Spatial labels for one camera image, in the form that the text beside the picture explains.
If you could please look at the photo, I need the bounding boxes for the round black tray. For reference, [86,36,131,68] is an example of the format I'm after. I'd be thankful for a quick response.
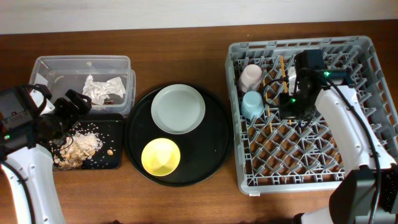
[124,85,234,187]

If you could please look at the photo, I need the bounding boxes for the grey plate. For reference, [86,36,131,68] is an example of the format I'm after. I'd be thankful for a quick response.
[150,84,206,134]

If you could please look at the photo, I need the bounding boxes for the white label on bin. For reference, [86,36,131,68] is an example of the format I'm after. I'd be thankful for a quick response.
[34,73,48,86]

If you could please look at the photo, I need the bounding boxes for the white napkin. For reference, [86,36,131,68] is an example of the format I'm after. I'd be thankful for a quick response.
[83,75,126,105]

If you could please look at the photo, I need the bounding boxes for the wooden chopstick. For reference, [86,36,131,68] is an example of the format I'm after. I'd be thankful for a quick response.
[262,79,273,134]
[279,55,292,125]

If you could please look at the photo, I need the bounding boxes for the gold snack wrapper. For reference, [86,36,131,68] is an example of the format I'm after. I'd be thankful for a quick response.
[104,100,114,105]

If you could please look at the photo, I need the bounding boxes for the clear plastic bin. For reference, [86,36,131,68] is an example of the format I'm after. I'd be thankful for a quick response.
[29,55,136,117]

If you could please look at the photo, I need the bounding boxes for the black rectangular tray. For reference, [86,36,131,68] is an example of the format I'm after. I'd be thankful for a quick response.
[49,114,124,170]

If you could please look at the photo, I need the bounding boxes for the pink cup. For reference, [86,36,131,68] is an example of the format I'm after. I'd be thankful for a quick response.
[238,64,262,93]

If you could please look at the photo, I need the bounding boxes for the blue cup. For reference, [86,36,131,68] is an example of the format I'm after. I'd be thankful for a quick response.
[241,91,264,120]

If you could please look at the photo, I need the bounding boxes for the yellow bowl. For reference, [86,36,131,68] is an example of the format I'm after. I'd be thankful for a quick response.
[141,138,181,177]

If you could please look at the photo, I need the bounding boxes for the food scraps and rice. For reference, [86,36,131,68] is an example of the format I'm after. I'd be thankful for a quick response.
[50,121,119,170]

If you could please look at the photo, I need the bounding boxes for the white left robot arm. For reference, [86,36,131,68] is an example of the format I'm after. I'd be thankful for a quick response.
[1,84,91,223]

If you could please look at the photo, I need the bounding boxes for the grey dishwasher rack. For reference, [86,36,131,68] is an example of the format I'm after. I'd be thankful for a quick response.
[225,36,397,196]

